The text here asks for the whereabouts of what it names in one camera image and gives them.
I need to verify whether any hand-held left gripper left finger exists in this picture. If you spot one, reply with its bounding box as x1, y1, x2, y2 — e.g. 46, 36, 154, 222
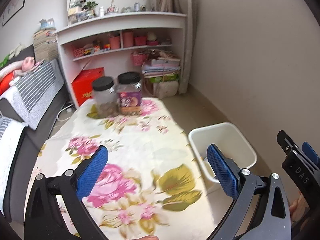
24, 145, 109, 240

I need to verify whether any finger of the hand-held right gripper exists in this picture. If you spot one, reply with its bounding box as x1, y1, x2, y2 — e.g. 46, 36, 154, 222
301, 142, 320, 167
276, 130, 300, 155

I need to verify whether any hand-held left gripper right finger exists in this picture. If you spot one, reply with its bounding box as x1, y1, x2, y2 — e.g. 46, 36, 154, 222
207, 144, 292, 240

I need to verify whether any white plastic waste bin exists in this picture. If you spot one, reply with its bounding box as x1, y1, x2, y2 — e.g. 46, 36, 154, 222
188, 122, 257, 184

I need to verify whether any person's right hand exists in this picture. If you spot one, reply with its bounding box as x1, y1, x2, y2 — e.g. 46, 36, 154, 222
289, 196, 310, 222

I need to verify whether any floral tablecloth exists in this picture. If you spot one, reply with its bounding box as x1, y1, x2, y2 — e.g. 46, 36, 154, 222
24, 97, 203, 240

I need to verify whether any dark grey sofa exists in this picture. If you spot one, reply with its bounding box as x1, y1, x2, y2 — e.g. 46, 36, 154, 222
0, 45, 69, 223

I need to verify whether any clear jar black lid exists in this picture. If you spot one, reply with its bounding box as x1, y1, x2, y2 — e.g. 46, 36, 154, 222
92, 77, 119, 117

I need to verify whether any purple label jar black lid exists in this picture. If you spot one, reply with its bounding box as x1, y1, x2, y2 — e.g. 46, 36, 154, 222
117, 72, 143, 115

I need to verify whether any red cardboard box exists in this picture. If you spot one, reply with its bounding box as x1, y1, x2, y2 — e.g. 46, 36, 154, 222
71, 67, 105, 107

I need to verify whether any striped grey sofa cover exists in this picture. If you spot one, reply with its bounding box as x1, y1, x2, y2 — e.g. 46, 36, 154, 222
5, 60, 65, 130
0, 116, 28, 205

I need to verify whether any white sack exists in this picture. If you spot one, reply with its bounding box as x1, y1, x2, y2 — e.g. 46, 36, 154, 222
153, 81, 179, 99

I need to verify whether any green cardboard box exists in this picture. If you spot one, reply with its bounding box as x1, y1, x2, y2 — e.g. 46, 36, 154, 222
149, 74, 179, 83

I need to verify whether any pile of papers and books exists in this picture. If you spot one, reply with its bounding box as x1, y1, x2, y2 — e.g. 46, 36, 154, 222
141, 50, 181, 78

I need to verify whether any orange cushion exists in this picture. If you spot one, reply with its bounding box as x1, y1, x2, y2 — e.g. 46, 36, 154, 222
0, 71, 19, 95

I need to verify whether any pink plush pig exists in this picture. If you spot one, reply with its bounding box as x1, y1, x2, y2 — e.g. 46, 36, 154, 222
21, 56, 42, 72

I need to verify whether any pink pen holder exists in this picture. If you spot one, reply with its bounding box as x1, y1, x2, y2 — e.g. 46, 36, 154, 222
109, 35, 121, 50
122, 31, 134, 47

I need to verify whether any tall stack of books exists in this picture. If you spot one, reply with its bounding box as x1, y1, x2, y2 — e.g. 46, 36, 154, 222
33, 30, 59, 62

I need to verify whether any grey curtain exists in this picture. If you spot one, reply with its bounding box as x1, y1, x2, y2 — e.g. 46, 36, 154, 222
171, 0, 198, 94

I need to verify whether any white plush toy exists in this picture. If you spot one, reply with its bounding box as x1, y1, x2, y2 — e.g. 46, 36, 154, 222
10, 44, 27, 57

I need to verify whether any white bookshelf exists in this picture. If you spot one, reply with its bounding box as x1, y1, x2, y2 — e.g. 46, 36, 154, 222
56, 0, 188, 103

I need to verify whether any blue tissue box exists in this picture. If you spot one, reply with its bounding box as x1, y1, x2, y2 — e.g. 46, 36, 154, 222
37, 18, 56, 32

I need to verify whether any framed picture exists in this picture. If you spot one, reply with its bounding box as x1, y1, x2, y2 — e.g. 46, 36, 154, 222
2, 0, 30, 27

